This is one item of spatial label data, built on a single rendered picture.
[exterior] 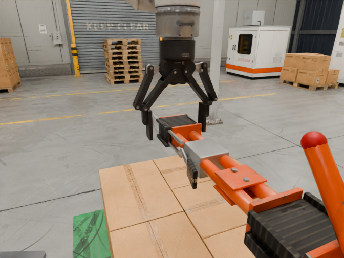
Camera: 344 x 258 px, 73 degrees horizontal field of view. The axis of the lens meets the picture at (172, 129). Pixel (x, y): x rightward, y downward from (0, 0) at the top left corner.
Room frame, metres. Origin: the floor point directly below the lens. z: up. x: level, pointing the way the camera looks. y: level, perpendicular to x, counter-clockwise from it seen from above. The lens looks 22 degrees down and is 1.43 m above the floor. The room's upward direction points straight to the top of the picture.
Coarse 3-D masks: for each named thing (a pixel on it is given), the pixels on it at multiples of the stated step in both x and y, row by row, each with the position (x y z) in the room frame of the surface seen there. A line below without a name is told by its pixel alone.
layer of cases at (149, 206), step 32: (160, 160) 1.54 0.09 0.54; (128, 192) 1.15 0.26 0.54; (160, 192) 1.15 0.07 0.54; (192, 192) 1.15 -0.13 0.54; (128, 224) 0.90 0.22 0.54; (160, 224) 0.90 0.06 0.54; (192, 224) 0.90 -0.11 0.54; (224, 224) 0.90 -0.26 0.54; (128, 256) 0.71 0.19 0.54; (160, 256) 0.71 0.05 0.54; (192, 256) 0.71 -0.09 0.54; (224, 256) 0.71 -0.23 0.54
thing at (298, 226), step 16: (288, 192) 0.24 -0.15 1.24; (256, 208) 0.22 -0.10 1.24; (272, 208) 0.23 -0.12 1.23; (288, 208) 0.23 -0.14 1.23; (304, 208) 0.23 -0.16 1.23; (320, 208) 0.22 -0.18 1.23; (256, 224) 0.20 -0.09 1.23; (272, 224) 0.20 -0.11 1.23; (288, 224) 0.20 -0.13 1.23; (304, 224) 0.20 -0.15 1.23; (320, 224) 0.20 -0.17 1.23; (256, 240) 0.20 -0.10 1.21; (272, 240) 0.18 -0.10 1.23; (288, 240) 0.18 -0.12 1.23; (304, 240) 0.18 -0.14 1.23; (320, 240) 0.18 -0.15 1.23; (336, 240) 0.17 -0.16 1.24; (256, 256) 0.19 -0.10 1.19; (272, 256) 0.18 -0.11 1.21; (288, 256) 0.16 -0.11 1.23; (304, 256) 0.15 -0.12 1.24; (320, 256) 0.15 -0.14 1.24; (336, 256) 0.16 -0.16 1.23
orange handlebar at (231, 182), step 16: (208, 160) 0.36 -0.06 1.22; (224, 160) 0.36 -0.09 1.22; (208, 176) 0.33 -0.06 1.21; (224, 176) 0.30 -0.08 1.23; (240, 176) 0.30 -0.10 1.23; (256, 176) 0.30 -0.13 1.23; (224, 192) 0.29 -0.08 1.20; (240, 192) 0.27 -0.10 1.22; (256, 192) 0.28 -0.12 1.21; (272, 192) 0.27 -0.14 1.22; (240, 208) 0.25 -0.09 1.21
